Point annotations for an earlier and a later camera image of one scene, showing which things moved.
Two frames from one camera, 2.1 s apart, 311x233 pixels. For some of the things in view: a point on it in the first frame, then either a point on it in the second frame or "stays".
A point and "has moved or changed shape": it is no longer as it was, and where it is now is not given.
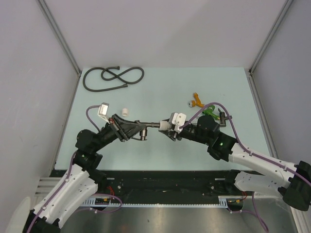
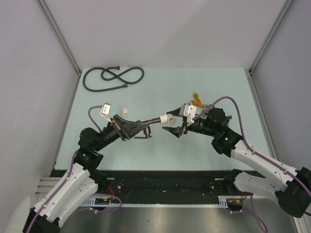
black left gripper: [124, 131] stays
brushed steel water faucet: [143, 133] has moved or changed shape
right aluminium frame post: [273, 30] stays
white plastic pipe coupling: [125, 112] stays
